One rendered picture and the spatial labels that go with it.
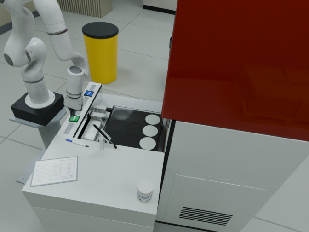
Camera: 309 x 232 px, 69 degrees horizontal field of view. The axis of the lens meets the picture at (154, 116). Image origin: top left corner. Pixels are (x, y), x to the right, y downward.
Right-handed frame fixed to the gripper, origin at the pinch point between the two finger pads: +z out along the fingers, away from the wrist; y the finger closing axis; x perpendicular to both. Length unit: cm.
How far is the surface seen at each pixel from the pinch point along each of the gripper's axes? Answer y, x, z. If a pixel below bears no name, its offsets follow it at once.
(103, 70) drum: 21, -167, 83
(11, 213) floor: 35, 26, 111
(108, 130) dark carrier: -23.3, -0.6, 6.4
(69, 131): -2.3, 10.1, 5.2
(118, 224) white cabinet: -44, 50, 15
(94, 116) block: -10.9, -10.5, 8.8
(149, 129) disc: -47.9, -7.5, 1.2
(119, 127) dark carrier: -28.9, -4.9, 5.3
